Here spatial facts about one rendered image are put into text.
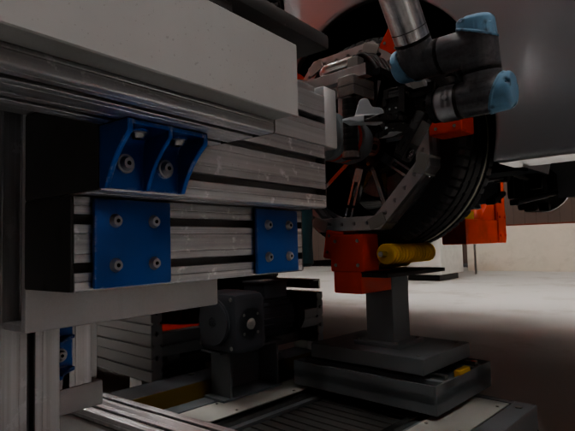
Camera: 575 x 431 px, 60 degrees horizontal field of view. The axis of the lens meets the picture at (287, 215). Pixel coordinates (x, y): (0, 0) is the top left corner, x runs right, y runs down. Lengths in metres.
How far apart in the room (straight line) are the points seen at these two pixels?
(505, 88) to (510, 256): 8.37
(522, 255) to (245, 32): 8.98
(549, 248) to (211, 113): 8.91
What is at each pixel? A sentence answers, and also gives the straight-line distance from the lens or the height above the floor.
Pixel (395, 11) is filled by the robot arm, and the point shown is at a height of 1.00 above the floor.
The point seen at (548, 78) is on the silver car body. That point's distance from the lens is 1.38.
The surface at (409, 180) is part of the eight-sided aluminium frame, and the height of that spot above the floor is 0.71.
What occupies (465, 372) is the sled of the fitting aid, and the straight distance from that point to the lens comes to 1.55.
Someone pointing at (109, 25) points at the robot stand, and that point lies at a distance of 0.34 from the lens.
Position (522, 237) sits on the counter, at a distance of 9.31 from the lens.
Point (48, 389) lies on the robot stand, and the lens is 0.66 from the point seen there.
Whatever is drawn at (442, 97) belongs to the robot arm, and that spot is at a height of 0.83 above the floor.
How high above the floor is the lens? 0.54
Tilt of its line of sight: 3 degrees up
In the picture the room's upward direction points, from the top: 2 degrees counter-clockwise
